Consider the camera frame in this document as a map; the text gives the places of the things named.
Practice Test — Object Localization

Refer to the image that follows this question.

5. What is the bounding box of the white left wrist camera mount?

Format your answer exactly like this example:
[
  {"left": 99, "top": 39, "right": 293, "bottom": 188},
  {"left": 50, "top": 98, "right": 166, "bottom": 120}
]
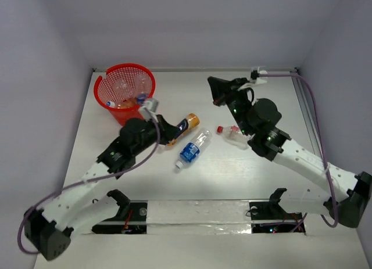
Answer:
[{"left": 138, "top": 98, "right": 159, "bottom": 122}]

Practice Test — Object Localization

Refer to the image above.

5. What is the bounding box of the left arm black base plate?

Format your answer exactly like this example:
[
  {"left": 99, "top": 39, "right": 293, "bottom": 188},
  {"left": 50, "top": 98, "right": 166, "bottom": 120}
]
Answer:
[{"left": 92, "top": 201, "right": 148, "bottom": 235}]

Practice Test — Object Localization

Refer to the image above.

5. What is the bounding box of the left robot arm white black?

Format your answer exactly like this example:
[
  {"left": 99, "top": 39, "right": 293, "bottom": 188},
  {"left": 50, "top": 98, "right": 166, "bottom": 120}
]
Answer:
[{"left": 19, "top": 114, "right": 180, "bottom": 261}]

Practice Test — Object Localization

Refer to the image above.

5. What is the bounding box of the clear bottle with white cap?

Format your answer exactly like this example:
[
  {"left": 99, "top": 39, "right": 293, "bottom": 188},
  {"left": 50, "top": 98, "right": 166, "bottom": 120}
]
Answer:
[{"left": 113, "top": 78, "right": 135, "bottom": 99}]

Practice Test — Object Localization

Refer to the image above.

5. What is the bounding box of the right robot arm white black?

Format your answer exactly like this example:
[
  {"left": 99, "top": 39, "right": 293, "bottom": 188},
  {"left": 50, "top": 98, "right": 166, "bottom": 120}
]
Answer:
[{"left": 208, "top": 77, "right": 371, "bottom": 228}]

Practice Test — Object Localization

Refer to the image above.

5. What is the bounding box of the clear bottle with red cap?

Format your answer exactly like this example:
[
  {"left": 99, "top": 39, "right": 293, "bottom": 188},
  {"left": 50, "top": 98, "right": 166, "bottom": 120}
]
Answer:
[{"left": 216, "top": 125, "right": 249, "bottom": 150}]

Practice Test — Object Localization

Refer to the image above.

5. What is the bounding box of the red plastic mesh bin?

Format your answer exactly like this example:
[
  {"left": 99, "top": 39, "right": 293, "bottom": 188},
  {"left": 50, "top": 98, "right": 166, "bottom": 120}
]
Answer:
[{"left": 94, "top": 63, "right": 156, "bottom": 126}]

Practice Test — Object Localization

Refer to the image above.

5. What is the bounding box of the small orange juice bottle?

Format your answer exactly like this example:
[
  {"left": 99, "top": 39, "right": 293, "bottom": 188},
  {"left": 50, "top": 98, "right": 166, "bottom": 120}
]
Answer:
[{"left": 115, "top": 98, "right": 137, "bottom": 109}]

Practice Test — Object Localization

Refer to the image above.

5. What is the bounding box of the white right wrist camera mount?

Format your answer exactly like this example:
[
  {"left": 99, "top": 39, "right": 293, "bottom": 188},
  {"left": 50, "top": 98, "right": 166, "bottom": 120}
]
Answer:
[{"left": 238, "top": 67, "right": 268, "bottom": 91}]

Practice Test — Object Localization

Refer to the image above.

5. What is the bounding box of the orange bottle with blue label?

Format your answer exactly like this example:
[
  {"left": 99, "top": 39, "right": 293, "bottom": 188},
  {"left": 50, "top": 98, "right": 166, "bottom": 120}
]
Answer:
[{"left": 166, "top": 113, "right": 200, "bottom": 146}]

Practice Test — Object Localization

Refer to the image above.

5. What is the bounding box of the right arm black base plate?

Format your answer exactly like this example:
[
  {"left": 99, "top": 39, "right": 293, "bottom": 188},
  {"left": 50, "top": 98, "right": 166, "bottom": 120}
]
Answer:
[{"left": 245, "top": 202, "right": 306, "bottom": 234}]

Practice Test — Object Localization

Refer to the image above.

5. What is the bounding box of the clear ribbed plastic bottle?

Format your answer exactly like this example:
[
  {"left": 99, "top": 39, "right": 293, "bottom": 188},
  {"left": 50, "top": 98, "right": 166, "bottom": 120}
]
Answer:
[{"left": 134, "top": 74, "right": 152, "bottom": 96}]

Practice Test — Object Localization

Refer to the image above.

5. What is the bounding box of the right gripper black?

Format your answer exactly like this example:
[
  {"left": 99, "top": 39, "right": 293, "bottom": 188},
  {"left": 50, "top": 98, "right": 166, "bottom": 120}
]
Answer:
[{"left": 207, "top": 77, "right": 252, "bottom": 136}]

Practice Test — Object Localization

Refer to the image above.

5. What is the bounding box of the clear bottle blue label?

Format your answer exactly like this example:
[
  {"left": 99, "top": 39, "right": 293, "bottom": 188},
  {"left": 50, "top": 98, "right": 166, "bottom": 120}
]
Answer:
[
  {"left": 175, "top": 128, "right": 212, "bottom": 170},
  {"left": 105, "top": 94, "right": 147, "bottom": 109}
]

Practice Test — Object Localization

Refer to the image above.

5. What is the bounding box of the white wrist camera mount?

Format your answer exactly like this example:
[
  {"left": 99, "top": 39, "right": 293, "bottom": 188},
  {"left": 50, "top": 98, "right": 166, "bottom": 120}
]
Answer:
[
  {"left": 238, "top": 67, "right": 268, "bottom": 91},
  {"left": 138, "top": 98, "right": 159, "bottom": 122}
]

